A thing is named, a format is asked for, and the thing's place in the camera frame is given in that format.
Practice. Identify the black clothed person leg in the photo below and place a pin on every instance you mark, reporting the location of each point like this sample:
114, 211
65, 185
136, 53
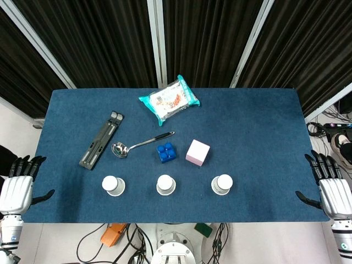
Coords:
6, 159

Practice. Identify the green block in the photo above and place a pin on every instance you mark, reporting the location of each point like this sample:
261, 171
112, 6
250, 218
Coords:
204, 229

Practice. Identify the grey aluminium frame post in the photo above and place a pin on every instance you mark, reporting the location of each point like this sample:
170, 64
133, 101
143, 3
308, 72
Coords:
157, 41
35, 41
251, 41

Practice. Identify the stainless steel ladle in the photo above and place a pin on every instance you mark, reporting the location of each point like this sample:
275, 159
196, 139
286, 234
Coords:
121, 149

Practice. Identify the blue toy building brick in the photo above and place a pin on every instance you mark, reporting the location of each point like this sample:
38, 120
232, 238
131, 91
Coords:
166, 154

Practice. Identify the teal snack bag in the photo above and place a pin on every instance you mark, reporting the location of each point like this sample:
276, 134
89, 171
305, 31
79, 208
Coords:
169, 100

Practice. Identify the pink white cube box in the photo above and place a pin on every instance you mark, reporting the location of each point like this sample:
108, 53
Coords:
197, 151

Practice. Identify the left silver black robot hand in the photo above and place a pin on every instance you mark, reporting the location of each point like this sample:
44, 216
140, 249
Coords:
15, 192

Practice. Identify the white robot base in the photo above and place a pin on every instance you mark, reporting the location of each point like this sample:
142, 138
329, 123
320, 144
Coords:
174, 247

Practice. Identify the white paper cup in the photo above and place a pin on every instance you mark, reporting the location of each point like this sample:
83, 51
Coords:
222, 184
113, 186
165, 185

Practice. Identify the black pleated curtain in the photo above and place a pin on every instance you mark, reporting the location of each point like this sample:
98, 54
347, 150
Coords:
209, 38
96, 38

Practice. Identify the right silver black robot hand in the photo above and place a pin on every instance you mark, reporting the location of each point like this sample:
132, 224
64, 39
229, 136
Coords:
334, 192

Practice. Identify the white black sneaker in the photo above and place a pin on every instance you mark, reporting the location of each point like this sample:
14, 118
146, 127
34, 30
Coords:
341, 148

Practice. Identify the blue felt table cloth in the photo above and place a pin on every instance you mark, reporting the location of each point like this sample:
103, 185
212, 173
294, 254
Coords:
247, 132

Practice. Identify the grey folding laptop stand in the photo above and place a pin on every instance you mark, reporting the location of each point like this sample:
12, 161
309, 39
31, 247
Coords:
100, 140

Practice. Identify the orange plastic device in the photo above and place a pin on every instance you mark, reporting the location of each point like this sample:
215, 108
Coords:
112, 235

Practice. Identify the black power strip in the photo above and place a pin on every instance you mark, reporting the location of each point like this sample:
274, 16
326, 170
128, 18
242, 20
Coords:
338, 127

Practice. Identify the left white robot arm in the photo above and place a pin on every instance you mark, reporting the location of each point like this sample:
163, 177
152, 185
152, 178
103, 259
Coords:
9, 233

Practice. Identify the grey aluminium frame rail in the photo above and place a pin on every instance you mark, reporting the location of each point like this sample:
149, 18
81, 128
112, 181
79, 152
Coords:
328, 103

